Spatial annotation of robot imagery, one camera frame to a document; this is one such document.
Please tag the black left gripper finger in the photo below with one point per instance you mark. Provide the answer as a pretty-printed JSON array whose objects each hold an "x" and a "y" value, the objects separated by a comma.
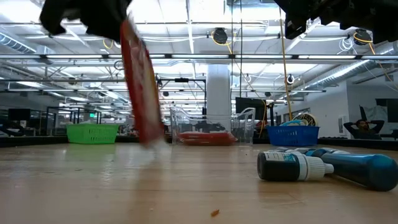
[{"x": 109, "y": 18}]

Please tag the red snack packet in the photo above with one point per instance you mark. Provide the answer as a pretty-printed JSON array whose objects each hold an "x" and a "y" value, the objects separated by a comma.
[
  {"x": 140, "y": 93},
  {"x": 208, "y": 142},
  {"x": 205, "y": 135}
]

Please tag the dark patterned tape roll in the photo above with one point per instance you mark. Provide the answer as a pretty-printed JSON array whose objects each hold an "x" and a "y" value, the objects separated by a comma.
[{"x": 298, "y": 121}]

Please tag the blue patterned tape roll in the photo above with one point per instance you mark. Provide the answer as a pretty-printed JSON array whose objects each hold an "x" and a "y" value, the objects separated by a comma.
[{"x": 289, "y": 123}]

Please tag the black ink bottle white cap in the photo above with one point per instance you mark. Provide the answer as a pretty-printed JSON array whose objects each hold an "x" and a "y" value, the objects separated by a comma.
[
  {"x": 286, "y": 149},
  {"x": 276, "y": 168}
]

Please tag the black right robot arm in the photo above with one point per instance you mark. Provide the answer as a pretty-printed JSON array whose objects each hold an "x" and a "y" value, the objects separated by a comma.
[{"x": 373, "y": 18}]

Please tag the black monitor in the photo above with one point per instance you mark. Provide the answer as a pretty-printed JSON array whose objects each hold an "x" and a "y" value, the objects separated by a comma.
[{"x": 248, "y": 105}]

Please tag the small dark monitor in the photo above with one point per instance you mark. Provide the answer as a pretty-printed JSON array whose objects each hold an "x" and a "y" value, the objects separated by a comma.
[{"x": 18, "y": 114}]

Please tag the white building column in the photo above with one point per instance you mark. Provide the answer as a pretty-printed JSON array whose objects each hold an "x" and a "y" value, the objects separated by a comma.
[{"x": 217, "y": 93}]

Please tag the green plastic basket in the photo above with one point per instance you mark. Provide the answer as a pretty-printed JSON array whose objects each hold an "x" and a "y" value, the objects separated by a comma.
[{"x": 93, "y": 133}]

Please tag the blue plastic basket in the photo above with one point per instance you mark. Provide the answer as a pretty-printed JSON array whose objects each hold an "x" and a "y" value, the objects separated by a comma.
[{"x": 295, "y": 137}]

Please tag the clear plastic bin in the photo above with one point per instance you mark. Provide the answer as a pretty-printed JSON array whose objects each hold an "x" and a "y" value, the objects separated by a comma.
[{"x": 178, "y": 124}]

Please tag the person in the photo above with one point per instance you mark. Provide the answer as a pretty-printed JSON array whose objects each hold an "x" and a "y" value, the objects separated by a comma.
[{"x": 363, "y": 129}]

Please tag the brown crumb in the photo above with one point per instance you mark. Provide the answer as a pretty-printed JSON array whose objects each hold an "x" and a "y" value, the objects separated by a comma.
[{"x": 214, "y": 213}]

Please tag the black background frame rig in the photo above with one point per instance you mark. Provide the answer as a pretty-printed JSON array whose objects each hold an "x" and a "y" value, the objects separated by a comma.
[{"x": 183, "y": 80}]

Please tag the black wall screen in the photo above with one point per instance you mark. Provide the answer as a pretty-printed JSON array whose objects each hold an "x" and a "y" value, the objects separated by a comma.
[{"x": 392, "y": 110}]

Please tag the black aluminium table frame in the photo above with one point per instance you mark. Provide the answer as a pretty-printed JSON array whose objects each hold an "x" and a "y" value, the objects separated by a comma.
[{"x": 357, "y": 143}]

